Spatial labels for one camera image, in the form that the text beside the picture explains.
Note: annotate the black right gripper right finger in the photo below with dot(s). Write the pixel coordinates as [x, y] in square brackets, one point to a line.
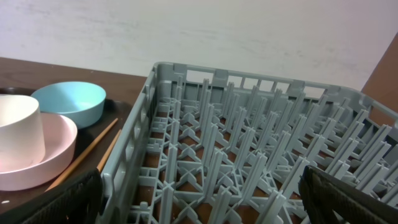
[323, 197]

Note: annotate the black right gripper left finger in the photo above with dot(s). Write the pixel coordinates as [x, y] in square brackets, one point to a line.
[77, 200]

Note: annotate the cream white cup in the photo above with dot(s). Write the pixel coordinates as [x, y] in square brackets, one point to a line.
[22, 135]

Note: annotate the grey dishwasher rack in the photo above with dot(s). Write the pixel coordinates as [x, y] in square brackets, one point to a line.
[206, 145]

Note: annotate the wooden chopstick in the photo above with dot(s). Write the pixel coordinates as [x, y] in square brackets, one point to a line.
[106, 155]
[81, 157]

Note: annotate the dark brown serving tray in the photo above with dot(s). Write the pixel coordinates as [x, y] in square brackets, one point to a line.
[113, 109]

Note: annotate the light blue bowl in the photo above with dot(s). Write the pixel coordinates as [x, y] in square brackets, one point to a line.
[82, 102]

